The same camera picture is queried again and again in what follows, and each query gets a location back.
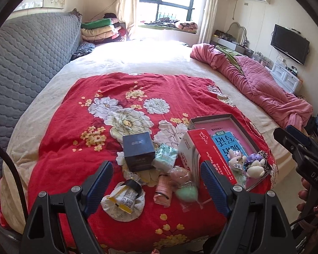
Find vanity mirror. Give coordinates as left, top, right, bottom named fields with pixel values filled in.
left=226, top=22, right=248, bottom=45

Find white drawer cabinet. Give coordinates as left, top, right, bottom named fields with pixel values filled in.
left=270, top=61, right=304, bottom=94

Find clothes on windowsill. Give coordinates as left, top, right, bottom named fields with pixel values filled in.
left=144, top=17, right=198, bottom=33

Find black television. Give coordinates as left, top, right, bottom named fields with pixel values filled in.
left=270, top=24, right=310, bottom=65

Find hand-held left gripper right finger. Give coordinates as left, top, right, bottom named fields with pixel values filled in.
left=201, top=160, right=294, bottom=254

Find pink and green sponge packet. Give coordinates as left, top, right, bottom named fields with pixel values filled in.
left=167, top=166, right=202, bottom=207

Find person's right hand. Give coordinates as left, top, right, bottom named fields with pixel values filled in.
left=297, top=178, right=318, bottom=219

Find red cardboard box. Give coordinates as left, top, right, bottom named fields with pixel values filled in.
left=188, top=114, right=272, bottom=191

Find pink banded packet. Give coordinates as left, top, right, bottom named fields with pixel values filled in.
left=153, top=175, right=173, bottom=207

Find dark blue box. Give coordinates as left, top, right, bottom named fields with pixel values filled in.
left=122, top=132, right=156, bottom=172

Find grey quilted headboard cover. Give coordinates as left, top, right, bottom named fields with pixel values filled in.
left=0, top=12, right=82, bottom=225

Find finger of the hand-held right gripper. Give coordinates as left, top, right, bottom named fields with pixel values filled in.
left=273, top=128, right=316, bottom=164
left=285, top=125, right=318, bottom=164

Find black cable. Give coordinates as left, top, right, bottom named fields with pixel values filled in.
left=0, top=135, right=29, bottom=220

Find window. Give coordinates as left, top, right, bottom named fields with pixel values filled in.
left=139, top=0, right=198, bottom=33

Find white floral cloth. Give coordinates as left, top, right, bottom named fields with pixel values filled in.
left=101, top=186, right=146, bottom=221

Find pink quilt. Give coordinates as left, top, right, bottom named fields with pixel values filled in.
left=190, top=43, right=314, bottom=131

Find cream curtain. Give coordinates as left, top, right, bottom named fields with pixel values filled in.
left=196, top=0, right=223, bottom=44
left=114, top=0, right=141, bottom=40

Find red floral blanket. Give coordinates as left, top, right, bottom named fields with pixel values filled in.
left=28, top=73, right=277, bottom=250

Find cluttered vanity table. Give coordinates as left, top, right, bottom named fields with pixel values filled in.
left=211, top=33, right=272, bottom=66

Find leopard print scrunchie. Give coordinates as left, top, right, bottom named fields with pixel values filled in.
left=258, top=151, right=271, bottom=171

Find stack of folded blankets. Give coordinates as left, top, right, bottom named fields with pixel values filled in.
left=81, top=18, right=128, bottom=43

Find white plush with purple hat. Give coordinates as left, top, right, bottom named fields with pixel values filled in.
left=244, top=152, right=267, bottom=178

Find red and white box lid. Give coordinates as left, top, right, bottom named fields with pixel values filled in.
left=178, top=129, right=237, bottom=188

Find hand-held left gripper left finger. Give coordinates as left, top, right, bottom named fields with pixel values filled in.
left=21, top=160, right=114, bottom=254

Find yellow snack packet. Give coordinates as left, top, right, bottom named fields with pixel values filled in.
left=106, top=179, right=144, bottom=213

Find bed with cream sheet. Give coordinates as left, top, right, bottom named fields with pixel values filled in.
left=0, top=38, right=305, bottom=225

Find dark patterned pillow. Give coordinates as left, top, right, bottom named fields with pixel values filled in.
left=71, top=42, right=96, bottom=61

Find green and white tissue packet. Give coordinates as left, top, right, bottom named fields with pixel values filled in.
left=152, top=143, right=179, bottom=169

